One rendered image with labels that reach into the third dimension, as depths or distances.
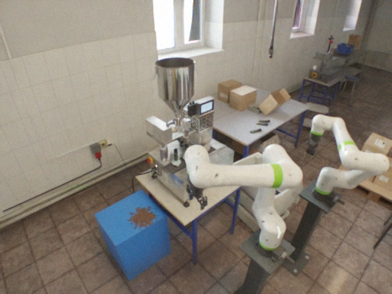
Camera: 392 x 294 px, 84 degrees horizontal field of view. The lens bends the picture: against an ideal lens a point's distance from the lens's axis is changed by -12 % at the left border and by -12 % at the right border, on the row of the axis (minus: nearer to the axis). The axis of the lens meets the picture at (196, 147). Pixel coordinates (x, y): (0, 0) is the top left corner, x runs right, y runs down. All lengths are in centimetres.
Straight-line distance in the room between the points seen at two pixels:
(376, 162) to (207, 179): 103
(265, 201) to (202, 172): 60
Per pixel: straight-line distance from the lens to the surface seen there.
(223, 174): 100
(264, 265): 158
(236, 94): 346
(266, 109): 342
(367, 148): 370
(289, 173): 114
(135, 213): 224
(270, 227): 143
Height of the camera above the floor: 226
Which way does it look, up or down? 34 degrees down
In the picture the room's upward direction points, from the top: straight up
